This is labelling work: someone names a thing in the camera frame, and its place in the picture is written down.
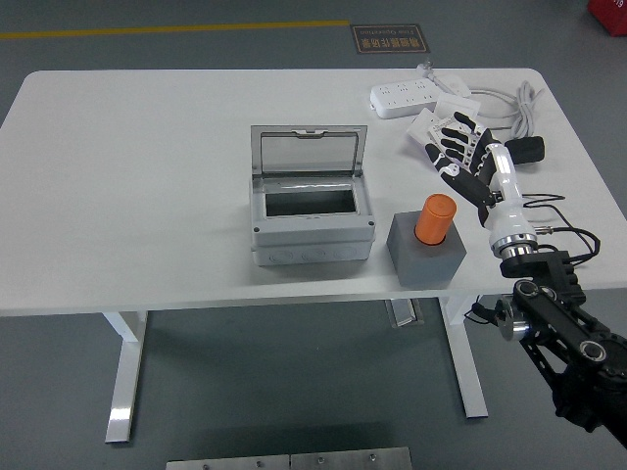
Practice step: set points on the yellow floor tape line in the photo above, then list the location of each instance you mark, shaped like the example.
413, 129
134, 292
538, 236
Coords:
171, 28

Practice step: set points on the black power adapter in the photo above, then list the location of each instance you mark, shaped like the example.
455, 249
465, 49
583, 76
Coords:
529, 149

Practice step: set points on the white three-pin plug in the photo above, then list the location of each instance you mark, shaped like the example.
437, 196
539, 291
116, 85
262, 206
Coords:
425, 67

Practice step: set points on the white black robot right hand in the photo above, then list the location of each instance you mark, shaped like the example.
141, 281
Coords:
509, 215

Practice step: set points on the brown floor sign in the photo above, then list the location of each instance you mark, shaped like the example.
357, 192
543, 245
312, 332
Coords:
389, 39

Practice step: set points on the white power strip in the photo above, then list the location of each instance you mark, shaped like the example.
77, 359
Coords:
401, 98

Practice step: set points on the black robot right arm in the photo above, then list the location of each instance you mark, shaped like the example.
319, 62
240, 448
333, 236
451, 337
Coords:
553, 313

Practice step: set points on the small white adapter box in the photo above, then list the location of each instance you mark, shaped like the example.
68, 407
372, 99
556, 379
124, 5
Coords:
455, 87

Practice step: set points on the silver floor outlet box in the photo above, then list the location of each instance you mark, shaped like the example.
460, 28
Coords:
404, 313

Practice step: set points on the smoky clear hinged box lid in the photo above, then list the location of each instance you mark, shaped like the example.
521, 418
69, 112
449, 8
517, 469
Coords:
308, 152

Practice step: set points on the red object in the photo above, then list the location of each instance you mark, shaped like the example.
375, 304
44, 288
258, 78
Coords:
612, 14

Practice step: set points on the grey metal plate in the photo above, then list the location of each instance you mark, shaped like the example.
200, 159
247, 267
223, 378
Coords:
350, 459
227, 463

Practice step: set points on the grey block holder with hole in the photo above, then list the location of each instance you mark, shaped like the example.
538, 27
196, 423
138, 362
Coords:
426, 267

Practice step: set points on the white table leg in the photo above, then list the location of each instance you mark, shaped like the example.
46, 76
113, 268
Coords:
127, 372
465, 367

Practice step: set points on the grey plastic junction box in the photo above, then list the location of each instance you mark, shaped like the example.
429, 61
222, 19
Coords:
313, 240

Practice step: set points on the orange cylindrical battery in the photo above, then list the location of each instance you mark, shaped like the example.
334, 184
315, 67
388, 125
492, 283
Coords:
433, 218

